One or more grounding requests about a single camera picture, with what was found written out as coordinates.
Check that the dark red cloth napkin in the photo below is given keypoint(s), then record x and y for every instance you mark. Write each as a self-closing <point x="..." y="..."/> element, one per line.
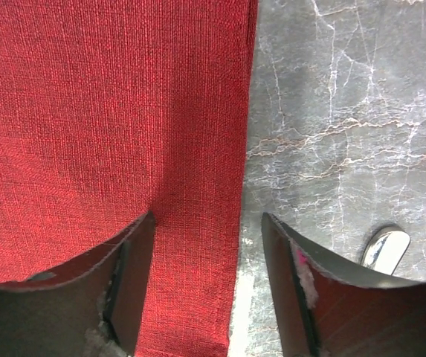
<point x="112" y="108"/>

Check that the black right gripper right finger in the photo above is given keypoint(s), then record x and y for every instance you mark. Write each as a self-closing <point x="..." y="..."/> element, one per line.
<point x="327" y="305"/>

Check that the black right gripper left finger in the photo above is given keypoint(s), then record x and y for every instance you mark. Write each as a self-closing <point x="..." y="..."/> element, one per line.
<point x="90" y="305"/>

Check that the silver knife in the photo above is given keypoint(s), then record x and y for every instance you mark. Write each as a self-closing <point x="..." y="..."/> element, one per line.
<point x="385" y="249"/>

